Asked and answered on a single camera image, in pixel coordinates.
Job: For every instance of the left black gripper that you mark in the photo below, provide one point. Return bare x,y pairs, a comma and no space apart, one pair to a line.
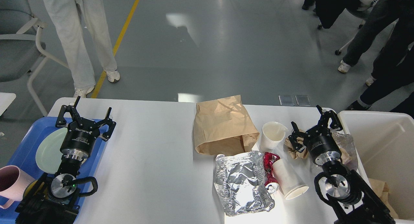
79,140

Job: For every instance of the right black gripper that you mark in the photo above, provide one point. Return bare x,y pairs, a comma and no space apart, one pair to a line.
320,143

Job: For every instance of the green plate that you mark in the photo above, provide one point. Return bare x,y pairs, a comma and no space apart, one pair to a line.
48,155

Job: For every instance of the pink ribbed mug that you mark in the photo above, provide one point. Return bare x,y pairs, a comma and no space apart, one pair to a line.
13,183

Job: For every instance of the aluminium foil tray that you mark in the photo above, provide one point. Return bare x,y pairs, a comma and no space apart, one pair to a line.
239,183

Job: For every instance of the brown paper bag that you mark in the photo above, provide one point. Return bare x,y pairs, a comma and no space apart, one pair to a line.
223,126

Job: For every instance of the blue-grey HOME mug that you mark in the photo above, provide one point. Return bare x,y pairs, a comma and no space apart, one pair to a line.
33,188

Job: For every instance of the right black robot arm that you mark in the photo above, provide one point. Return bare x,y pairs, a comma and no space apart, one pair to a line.
352,199

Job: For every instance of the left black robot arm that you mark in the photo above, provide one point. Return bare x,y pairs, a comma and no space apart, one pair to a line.
51,199

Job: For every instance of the crumpled brown paper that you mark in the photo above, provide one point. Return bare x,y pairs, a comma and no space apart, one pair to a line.
294,154

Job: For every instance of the right metal floor plate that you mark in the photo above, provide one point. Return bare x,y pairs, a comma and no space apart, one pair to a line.
302,100

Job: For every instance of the metal floor plate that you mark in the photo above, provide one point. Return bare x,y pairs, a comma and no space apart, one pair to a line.
286,100
302,100

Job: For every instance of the clear plastic bag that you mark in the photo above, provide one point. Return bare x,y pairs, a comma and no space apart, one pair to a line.
347,147

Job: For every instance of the upright white paper cup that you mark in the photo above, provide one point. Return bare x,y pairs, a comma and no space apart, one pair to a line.
273,137

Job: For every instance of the left metal floor plate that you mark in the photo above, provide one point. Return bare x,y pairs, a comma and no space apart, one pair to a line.
286,100

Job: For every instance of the red crumpled wrapper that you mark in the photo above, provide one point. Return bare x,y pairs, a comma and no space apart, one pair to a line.
269,159

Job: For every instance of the lying white paper cup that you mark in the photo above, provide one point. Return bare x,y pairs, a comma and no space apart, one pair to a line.
289,181

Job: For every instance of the blue plastic tray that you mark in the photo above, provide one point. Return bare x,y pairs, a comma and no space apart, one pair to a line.
24,158

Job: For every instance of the white plastic bin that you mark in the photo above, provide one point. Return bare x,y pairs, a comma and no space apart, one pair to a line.
385,144

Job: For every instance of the white side table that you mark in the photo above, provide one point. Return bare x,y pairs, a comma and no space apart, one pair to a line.
5,101

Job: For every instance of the brown paper in bin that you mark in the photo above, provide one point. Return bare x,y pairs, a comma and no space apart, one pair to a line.
381,189

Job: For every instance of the person in black trousers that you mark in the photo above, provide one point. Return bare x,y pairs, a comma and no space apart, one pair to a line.
393,68

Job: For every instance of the grey office chair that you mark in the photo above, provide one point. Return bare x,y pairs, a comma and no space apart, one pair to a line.
21,46

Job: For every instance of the person in light trousers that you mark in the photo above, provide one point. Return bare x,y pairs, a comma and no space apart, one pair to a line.
66,15

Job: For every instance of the chair with black jacket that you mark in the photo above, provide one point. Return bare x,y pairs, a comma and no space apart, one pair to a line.
329,10

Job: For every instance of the person in dark trousers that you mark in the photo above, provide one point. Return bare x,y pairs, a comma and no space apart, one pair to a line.
382,15

